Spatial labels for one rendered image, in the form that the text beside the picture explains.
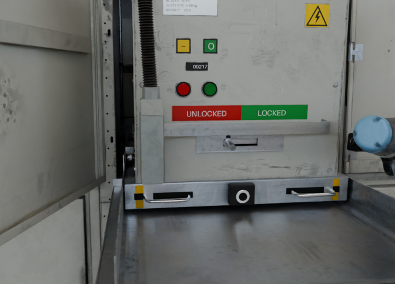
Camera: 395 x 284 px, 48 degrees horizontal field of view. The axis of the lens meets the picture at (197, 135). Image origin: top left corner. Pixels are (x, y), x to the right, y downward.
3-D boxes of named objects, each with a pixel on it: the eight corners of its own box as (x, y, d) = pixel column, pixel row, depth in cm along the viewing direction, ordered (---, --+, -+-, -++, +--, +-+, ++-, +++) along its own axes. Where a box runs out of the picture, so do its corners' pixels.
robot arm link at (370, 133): (393, 151, 86) (349, 151, 91) (404, 157, 95) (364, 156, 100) (393, 112, 87) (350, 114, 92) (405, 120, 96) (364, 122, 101)
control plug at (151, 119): (164, 184, 92) (164, 100, 88) (140, 185, 91) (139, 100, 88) (162, 174, 99) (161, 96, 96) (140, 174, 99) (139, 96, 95)
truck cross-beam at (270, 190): (347, 200, 109) (348, 177, 108) (124, 209, 102) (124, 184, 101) (337, 194, 114) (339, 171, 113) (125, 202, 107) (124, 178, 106)
